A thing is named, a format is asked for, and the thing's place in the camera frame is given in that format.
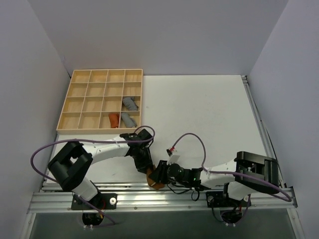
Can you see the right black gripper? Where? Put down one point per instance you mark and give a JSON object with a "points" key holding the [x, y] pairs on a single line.
{"points": [[162, 174]]}

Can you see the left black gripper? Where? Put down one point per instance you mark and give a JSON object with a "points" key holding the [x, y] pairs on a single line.
{"points": [[145, 165]]}

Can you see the brown underwear cream waistband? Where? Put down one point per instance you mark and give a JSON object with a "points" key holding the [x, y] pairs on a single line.
{"points": [[153, 184]]}

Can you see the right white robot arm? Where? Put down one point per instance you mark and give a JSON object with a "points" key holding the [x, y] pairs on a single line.
{"points": [[244, 175]]}

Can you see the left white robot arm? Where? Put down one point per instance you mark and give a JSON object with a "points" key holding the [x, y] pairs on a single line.
{"points": [[70, 165]]}

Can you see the grey folded cloth roll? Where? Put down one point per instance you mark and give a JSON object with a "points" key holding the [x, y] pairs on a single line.
{"points": [[127, 120]]}

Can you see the orange rolled item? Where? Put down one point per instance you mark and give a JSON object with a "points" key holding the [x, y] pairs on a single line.
{"points": [[114, 119]]}

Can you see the grey rolled sock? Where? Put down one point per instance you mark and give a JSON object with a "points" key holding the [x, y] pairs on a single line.
{"points": [[129, 103]]}

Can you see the wooden compartment tray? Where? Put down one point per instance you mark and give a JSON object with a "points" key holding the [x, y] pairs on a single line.
{"points": [[93, 94]]}

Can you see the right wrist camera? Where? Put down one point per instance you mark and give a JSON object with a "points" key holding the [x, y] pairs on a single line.
{"points": [[173, 156]]}

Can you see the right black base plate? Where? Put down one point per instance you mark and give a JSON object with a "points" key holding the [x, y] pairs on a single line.
{"points": [[217, 199]]}

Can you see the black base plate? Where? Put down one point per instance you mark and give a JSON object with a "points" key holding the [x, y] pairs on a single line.
{"points": [[217, 199], [102, 201]]}

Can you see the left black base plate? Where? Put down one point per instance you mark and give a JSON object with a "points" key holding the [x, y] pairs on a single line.
{"points": [[102, 201]]}

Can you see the aluminium rail frame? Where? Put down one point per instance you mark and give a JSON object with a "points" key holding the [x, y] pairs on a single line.
{"points": [[221, 109]]}

